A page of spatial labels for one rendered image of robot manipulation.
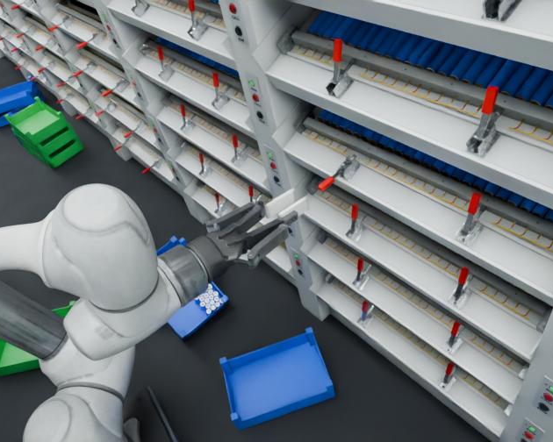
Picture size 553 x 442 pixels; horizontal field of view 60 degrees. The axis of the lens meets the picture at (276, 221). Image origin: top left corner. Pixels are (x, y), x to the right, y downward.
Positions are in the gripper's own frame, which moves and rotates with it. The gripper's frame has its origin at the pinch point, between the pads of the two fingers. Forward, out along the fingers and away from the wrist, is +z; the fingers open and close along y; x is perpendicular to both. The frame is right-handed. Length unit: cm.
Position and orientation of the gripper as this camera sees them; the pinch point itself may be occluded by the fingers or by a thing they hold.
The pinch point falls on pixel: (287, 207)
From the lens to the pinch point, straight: 87.6
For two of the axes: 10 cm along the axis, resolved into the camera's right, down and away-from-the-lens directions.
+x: -0.9, -7.5, -6.6
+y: 6.6, 4.5, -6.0
